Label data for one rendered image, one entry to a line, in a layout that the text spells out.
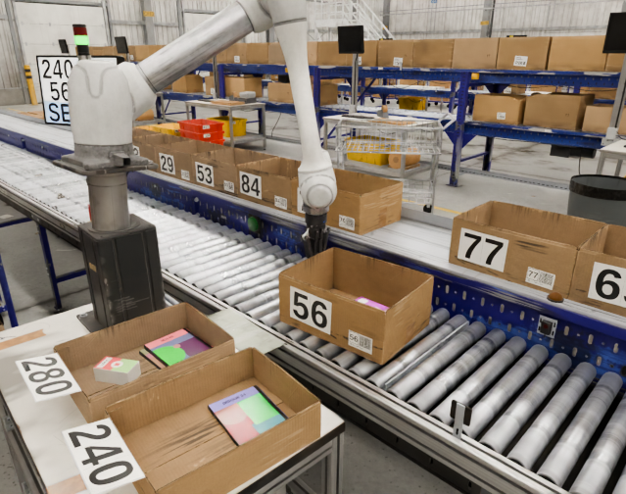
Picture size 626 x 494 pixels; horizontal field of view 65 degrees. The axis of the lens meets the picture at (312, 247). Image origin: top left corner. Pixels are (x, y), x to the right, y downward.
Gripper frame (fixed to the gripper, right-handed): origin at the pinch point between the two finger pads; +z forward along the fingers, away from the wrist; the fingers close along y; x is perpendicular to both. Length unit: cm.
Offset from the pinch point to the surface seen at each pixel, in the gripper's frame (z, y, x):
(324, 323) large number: 4.6, 21.0, 24.0
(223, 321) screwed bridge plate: 10.3, 35.8, -6.7
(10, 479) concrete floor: 86, 93, -76
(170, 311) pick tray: 2, 51, -11
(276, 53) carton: -70, -480, -553
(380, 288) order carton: 3.6, -8.0, 22.8
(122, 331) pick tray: 3, 66, -13
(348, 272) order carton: 1.6, -6.7, 9.5
